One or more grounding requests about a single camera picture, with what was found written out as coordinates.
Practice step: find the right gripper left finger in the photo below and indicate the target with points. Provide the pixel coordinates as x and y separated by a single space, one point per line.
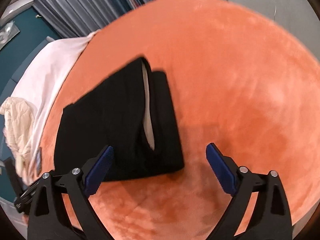
60 208

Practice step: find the black pants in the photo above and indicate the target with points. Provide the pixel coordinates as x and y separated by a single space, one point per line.
131 111

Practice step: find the cream quilted comforter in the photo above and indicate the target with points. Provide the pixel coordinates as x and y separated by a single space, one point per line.
19 119

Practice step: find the white bed sheet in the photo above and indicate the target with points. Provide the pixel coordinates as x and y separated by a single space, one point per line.
41 82

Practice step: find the orange plush bed blanket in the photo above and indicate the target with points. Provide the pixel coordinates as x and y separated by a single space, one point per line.
237 80

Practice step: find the teal upholstered headboard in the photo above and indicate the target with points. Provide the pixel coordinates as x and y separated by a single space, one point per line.
33 31

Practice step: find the white air conditioner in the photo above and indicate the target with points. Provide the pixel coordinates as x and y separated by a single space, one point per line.
14 9

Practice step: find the silver wall art panel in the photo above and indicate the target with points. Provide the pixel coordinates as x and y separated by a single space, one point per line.
8 32

